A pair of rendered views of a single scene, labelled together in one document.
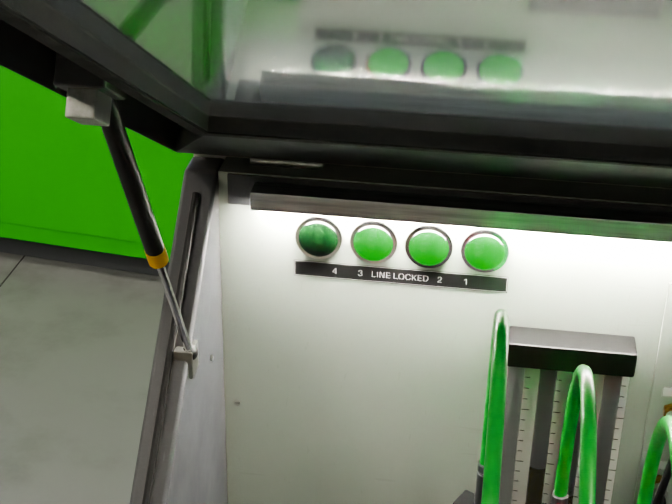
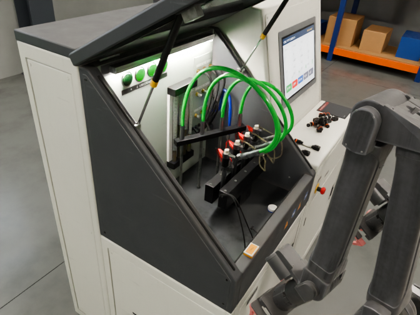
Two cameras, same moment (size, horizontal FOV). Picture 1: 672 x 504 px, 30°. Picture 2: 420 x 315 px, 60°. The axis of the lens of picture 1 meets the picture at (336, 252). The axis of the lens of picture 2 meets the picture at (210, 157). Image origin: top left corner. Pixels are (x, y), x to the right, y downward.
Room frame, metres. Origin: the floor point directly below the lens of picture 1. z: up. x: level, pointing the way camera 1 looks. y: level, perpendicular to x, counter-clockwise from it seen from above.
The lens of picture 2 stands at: (0.52, 0.92, 1.82)
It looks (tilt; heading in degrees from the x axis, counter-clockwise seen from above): 33 degrees down; 293
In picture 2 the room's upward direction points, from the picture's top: 5 degrees clockwise
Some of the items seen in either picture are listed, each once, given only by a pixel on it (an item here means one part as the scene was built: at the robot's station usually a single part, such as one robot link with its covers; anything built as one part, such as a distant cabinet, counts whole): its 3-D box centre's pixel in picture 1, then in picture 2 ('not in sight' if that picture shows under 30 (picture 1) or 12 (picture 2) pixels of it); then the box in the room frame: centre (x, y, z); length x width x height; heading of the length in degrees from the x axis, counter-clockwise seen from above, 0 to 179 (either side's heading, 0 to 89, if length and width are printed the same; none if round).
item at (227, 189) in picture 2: not in sight; (236, 182); (0.89, -0.26, 0.91); 0.34 x 0.10 x 0.15; 83
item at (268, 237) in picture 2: not in sight; (274, 230); (0.67, -0.11, 0.87); 0.62 x 0.04 x 0.16; 83
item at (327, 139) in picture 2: not in sight; (319, 129); (0.67, -0.82, 0.97); 0.70 x 0.22 x 0.03; 83
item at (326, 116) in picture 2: not in sight; (323, 120); (0.67, -0.85, 1.01); 0.23 x 0.11 x 0.06; 83
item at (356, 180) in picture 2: not in sight; (345, 211); (0.49, 0.35, 1.40); 0.11 x 0.06 x 0.43; 66
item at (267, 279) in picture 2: not in sight; (262, 303); (0.66, -0.11, 0.45); 0.65 x 0.02 x 0.68; 83
